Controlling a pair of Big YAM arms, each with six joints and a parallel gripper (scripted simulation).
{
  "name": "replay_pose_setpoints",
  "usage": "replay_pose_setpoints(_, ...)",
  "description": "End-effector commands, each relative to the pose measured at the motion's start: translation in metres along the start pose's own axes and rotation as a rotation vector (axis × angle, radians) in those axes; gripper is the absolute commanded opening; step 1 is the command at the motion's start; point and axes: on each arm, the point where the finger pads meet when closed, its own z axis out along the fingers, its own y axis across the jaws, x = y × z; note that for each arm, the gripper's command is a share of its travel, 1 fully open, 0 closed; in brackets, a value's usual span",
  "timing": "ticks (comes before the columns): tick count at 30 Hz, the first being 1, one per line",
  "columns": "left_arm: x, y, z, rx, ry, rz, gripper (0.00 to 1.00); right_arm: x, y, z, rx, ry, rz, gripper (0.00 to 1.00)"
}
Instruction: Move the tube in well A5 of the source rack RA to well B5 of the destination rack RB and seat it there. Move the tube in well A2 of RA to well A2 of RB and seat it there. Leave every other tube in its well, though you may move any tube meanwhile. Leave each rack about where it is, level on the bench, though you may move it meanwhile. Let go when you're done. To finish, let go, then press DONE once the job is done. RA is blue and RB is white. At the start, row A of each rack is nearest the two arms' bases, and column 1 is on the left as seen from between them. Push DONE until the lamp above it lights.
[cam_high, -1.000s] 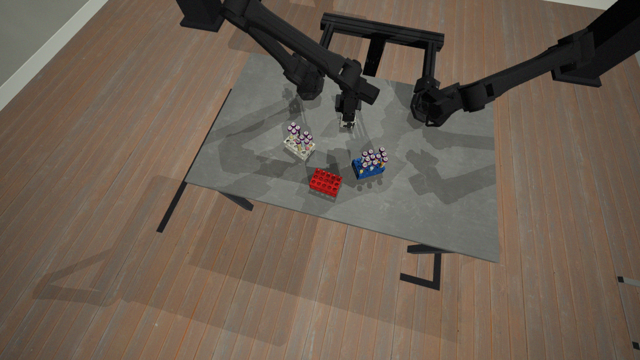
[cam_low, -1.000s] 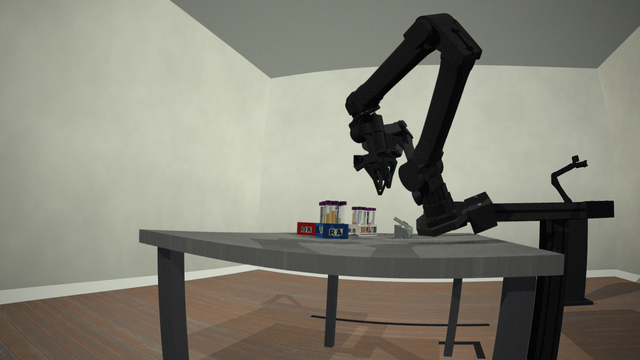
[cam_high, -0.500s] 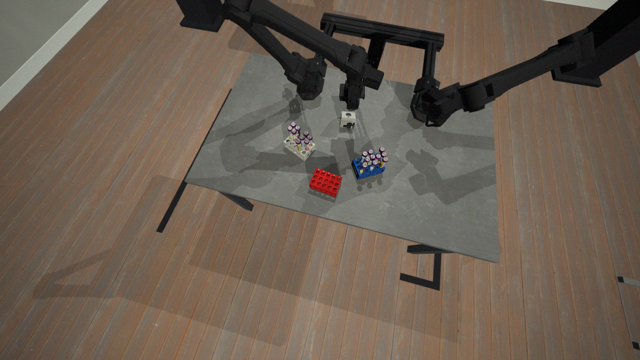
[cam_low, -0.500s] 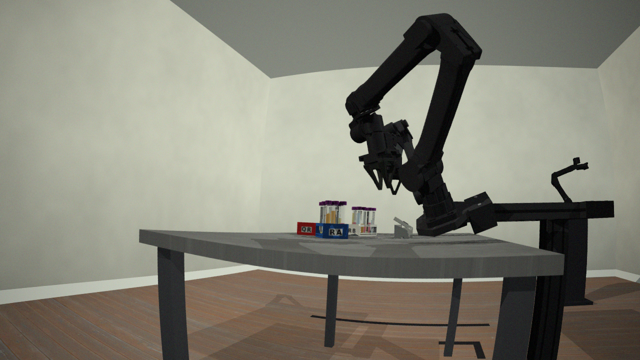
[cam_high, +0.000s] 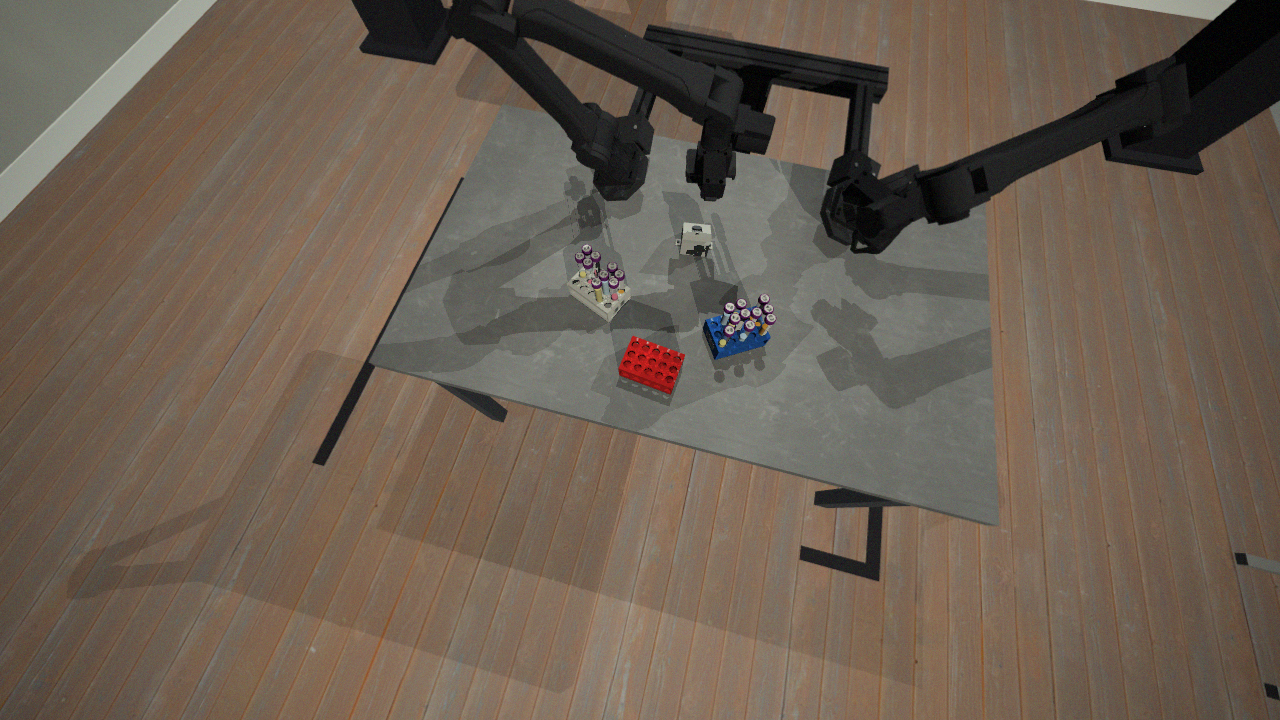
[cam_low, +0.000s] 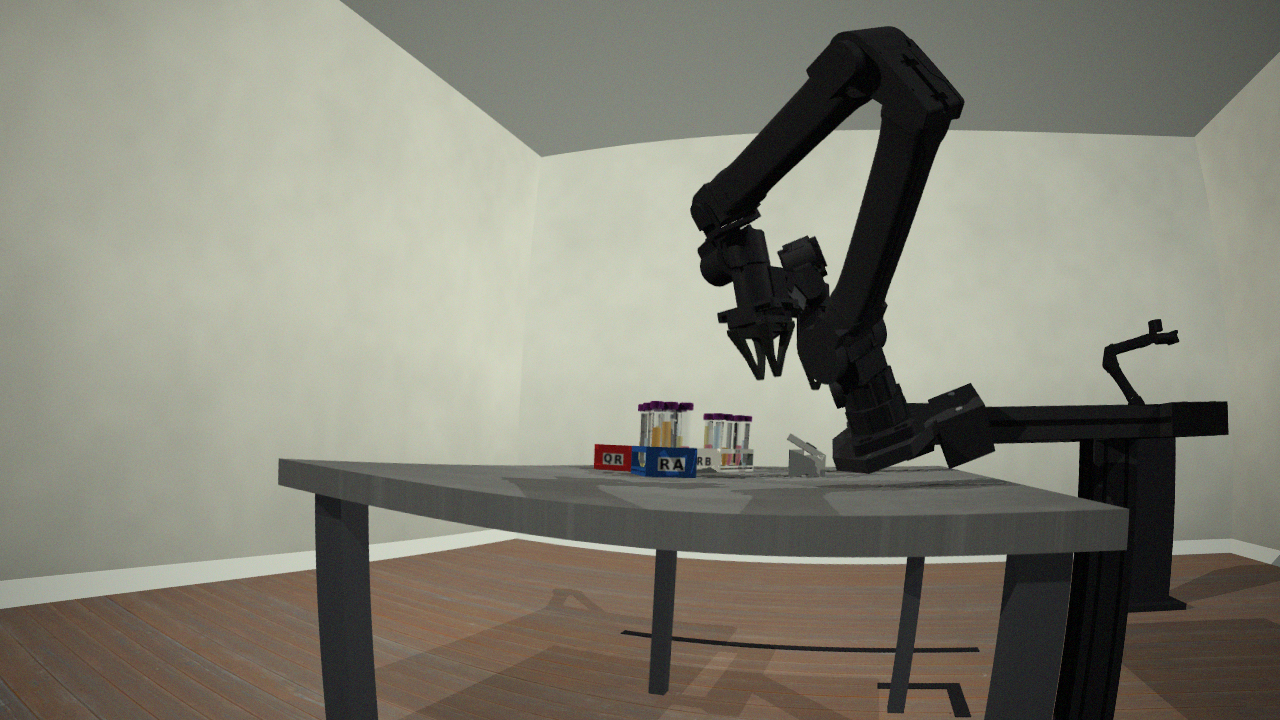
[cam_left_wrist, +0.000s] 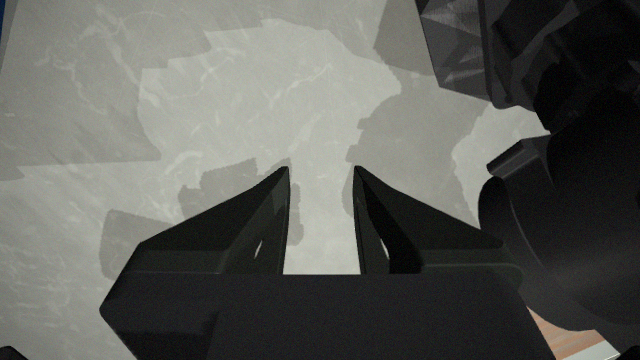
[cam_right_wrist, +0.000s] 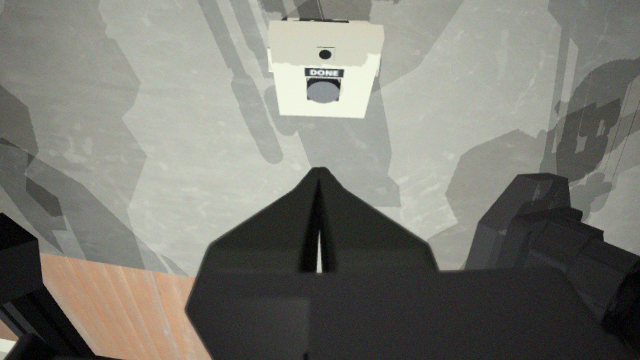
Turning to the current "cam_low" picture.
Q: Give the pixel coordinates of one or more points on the red lego brick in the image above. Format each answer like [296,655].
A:
[612,457]

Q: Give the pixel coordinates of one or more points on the white done button panel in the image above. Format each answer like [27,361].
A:
[805,465]

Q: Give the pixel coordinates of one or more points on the blue tube rack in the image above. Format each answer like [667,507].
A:
[665,462]

